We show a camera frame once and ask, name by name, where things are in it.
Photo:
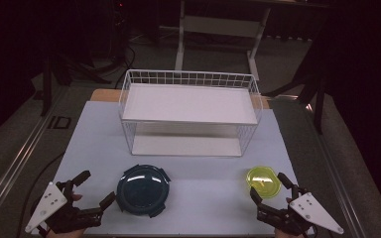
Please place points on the white metal desk frame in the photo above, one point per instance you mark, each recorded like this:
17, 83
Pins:
221, 26

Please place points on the clear container with green lid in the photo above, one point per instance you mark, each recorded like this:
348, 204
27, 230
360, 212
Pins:
263, 181

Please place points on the person's right hand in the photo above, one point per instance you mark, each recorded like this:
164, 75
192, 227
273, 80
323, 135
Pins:
287, 234

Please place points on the metal floor rail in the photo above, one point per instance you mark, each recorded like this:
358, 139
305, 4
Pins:
16, 165
337, 185

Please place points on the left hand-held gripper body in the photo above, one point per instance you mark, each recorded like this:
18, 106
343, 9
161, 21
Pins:
63, 216

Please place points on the black stand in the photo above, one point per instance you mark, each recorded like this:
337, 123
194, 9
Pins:
317, 99
48, 86

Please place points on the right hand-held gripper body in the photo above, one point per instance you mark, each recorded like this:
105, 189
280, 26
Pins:
311, 211

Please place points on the person's left hand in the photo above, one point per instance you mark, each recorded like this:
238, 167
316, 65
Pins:
66, 234

